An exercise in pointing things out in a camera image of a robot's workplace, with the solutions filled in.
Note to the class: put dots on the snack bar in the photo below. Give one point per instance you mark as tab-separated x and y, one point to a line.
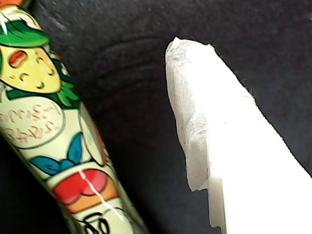
48	136

